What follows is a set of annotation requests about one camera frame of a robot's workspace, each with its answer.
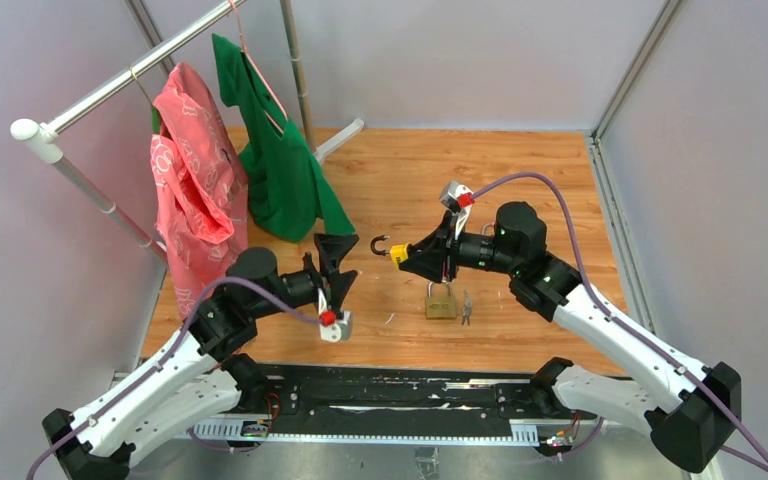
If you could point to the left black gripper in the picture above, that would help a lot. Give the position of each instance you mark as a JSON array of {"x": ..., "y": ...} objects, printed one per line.
[{"x": 332, "y": 249}]

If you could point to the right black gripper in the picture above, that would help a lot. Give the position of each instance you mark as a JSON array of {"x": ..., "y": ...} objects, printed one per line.
[{"x": 427, "y": 256}]

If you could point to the yellow black padlock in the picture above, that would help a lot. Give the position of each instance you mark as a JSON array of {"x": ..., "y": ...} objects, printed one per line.
[{"x": 396, "y": 253}]

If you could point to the brass padlock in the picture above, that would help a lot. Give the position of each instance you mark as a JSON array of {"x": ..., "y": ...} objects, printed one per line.
[{"x": 440, "y": 302}]

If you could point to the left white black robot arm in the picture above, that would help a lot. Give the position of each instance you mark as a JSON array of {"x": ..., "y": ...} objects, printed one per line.
[{"x": 200, "y": 371}]

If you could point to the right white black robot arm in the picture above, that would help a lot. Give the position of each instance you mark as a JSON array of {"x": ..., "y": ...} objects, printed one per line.
[{"x": 684, "y": 406}]

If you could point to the green garment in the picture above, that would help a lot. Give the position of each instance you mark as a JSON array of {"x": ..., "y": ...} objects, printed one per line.
[{"x": 287, "y": 189}]

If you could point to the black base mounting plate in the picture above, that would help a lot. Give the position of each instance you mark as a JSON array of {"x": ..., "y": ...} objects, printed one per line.
[{"x": 389, "y": 403}]

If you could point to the pink patterned garment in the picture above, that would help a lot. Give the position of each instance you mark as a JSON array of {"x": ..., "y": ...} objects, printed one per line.
[{"x": 201, "y": 186}]

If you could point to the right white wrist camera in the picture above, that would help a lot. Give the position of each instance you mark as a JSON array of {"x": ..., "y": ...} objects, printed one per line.
[{"x": 458, "y": 199}]

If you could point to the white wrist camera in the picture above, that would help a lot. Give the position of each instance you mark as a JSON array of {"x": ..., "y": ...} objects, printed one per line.
[
  {"x": 334, "y": 326},
  {"x": 458, "y": 199}
]

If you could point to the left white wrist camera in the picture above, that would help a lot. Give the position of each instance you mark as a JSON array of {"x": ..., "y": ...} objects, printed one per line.
[{"x": 334, "y": 326}]

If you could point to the aluminium frame rail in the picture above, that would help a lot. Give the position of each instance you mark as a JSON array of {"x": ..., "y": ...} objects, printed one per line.
[{"x": 617, "y": 229}]

